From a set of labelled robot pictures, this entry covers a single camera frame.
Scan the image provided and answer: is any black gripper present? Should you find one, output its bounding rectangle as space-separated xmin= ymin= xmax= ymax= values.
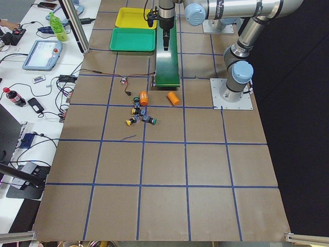
xmin=158 ymin=16 xmax=174 ymax=50

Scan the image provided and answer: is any orange cylinder with 4680 label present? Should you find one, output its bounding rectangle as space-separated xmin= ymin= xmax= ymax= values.
xmin=140 ymin=91 xmax=148 ymax=106

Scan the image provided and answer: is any plain orange cylinder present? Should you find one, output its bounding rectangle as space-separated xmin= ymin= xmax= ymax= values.
xmin=167 ymin=91 xmax=180 ymax=106

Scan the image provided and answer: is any green push button switch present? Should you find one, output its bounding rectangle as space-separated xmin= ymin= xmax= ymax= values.
xmin=142 ymin=115 xmax=157 ymax=125
xmin=133 ymin=97 xmax=140 ymax=108

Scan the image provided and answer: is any yellow push button switch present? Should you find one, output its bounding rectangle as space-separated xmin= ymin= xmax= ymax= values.
xmin=126 ymin=115 xmax=140 ymax=126
xmin=132 ymin=108 xmax=145 ymax=116

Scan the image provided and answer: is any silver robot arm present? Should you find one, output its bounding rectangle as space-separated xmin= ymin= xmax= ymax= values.
xmin=158 ymin=0 xmax=184 ymax=51
xmin=183 ymin=1 xmax=303 ymax=102

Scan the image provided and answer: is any green conveyor belt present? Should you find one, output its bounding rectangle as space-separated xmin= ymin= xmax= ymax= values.
xmin=152 ymin=20 xmax=180 ymax=88

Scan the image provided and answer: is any green plastic tray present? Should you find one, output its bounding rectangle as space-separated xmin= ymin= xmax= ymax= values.
xmin=109 ymin=28 xmax=156 ymax=52

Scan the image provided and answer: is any yellow plastic tray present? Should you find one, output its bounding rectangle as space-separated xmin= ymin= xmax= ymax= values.
xmin=115 ymin=7 xmax=157 ymax=29

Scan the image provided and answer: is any small motor controller board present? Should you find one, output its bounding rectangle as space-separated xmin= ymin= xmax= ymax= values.
xmin=120 ymin=77 xmax=127 ymax=84

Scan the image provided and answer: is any green tea bottle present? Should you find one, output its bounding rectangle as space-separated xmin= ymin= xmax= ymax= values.
xmin=49 ymin=12 xmax=68 ymax=42

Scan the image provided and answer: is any black power adapter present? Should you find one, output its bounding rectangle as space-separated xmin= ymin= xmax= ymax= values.
xmin=58 ymin=75 xmax=77 ymax=83

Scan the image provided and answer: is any black joystick controller box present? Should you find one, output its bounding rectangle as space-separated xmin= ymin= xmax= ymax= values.
xmin=1 ymin=28 xmax=26 ymax=46

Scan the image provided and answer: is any cola bottle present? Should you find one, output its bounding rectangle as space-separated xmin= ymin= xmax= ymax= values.
xmin=3 ymin=87 xmax=26 ymax=107

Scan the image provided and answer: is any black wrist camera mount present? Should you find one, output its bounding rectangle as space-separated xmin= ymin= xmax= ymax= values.
xmin=143 ymin=7 xmax=158 ymax=28

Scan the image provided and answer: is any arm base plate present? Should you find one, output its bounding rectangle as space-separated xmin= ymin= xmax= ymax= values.
xmin=210 ymin=78 xmax=253 ymax=111
xmin=202 ymin=18 xmax=236 ymax=35

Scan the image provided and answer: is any red black power cable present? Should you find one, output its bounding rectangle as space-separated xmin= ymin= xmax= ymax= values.
xmin=79 ymin=69 xmax=156 ymax=96

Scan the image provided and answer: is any aluminium frame post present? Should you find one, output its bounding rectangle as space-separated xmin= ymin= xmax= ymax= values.
xmin=59 ymin=0 xmax=90 ymax=54

